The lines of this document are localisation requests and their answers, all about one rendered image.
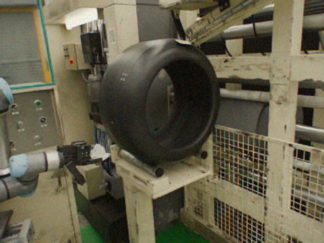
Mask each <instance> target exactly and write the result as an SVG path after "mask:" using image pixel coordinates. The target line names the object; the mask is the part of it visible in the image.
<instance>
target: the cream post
mask: <svg viewBox="0 0 324 243"><path fill-rule="evenodd" d="M103 4H104V17H105V22H106V31H107V40H108V49H109V62H110V64H111V62H112V59H115V58H116V57H117V56H118V55H119V54H120V53H121V52H122V51H124V50H125V49H126V48H128V47H130V46H132V45H134V44H136V43H139V31H138V25H137V13H136V1H135V0H103ZM111 28H114V29H115V42H116V43H115V44H109V36H108V30H109V29H111ZM123 184H124V194H125V202H126V212H127V220H128V233H129V238H130V243H156V239H155V233H154V222H153V204H152V198H151V197H149V196H148V195H147V194H145V193H144V192H143V191H141V190H140V189H138V188H137V187H135V186H134V185H132V184H131V183H130V182H128V181H126V180H125V179H124V178H123Z"/></svg>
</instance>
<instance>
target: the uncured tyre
mask: <svg viewBox="0 0 324 243"><path fill-rule="evenodd" d="M176 40H180V39H160V40H149V41H144V42H140V43H136V44H134V45H132V46H130V47H128V48H126V49H125V50H124V51H122V52H121V53H120V54H119V55H118V56H117V57H116V58H115V59H114V60H113V61H112V62H111V64H110V65H117V66H110V65H109V66H108V69H107V70H106V72H105V74H104V76H103V79H102V81H101V86H100V89H99V114H100V116H101V121H102V123H103V126H104V127H105V129H106V131H107V133H108V135H109V136H110V137H111V139H112V140H113V141H114V143H116V145H117V146H119V147H120V148H122V149H123V150H125V151H127V152H129V153H130V154H133V155H134V156H136V157H138V158H140V159H143V160H144V161H146V162H149V163H151V164H157V165H172V164H177V163H179V162H182V161H184V160H185V159H187V158H189V157H191V156H192V155H193V154H195V152H196V151H197V150H198V149H199V148H200V147H201V146H203V145H204V143H205V142H206V141H207V139H208V137H209V136H210V135H211V133H212V131H213V129H214V126H215V124H216V120H217V118H218V112H219V108H220V88H219V85H218V79H217V76H216V73H215V70H214V68H213V65H212V64H211V62H210V60H209V59H208V58H207V56H206V55H205V54H204V53H203V52H202V51H201V50H200V49H199V48H198V47H196V46H195V45H193V44H183V43H179V42H177V41H176ZM180 41H181V40H180ZM162 68H164V70H165V71H166V73H167V74H168V75H169V77H170V79H171V81H172V86H173V90H174V102H173V107H172V111H171V113H170V116H169V117H168V119H167V121H166V122H165V123H164V125H163V126H162V127H161V128H159V129H158V130H157V131H155V132H154V133H151V132H150V130H149V127H148V125H147V119H146V101H147V94H148V92H149V88H150V86H151V84H152V82H153V81H154V79H155V77H156V75H157V74H158V73H159V72H160V71H161V70H162ZM123 72H126V73H128V75H127V78H126V80H125V82H122V81H120V79H121V77H122V74H123ZM110 120H113V121H114V125H112V124H111V122H110Z"/></svg>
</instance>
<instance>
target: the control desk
mask: <svg viewBox="0 0 324 243"><path fill-rule="evenodd" d="M11 92H12V94H13V104H11V105H8V106H9V111H8V112H7V113H6V120H7V124H8V133H9V139H10V146H11V152H12V156H16V155H21V154H28V153H39V152H43V151H50V150H57V145H62V146H66V139H65V131H64V128H63V122H62V115H61V110H60V103H59V98H58V89H57V86H56V85H48V86H39V87H31V88H26V89H25V88H22V89H15V90H11ZM12 209H13V215H12V217H11V219H10V221H9V223H8V225H10V224H14V223H20V222H24V220H27V219H32V221H33V227H34V231H35V236H34V240H33V243H82V239H81V235H80V227H79V223H78V214H77V209H76V202H75V197H74V190H73V185H72V176H71V173H70V171H69V170H68V168H67V167H66V165H65V164H64V167H63V168H62V169H58V170H54V171H46V172H43V173H39V184H38V186H37V190H36V192H35V193H34V194H33V195H32V196H29V197H20V196H16V197H14V198H12V199H8V200H7V201H3V202H1V203H0V212H2V211H6V210H12Z"/></svg>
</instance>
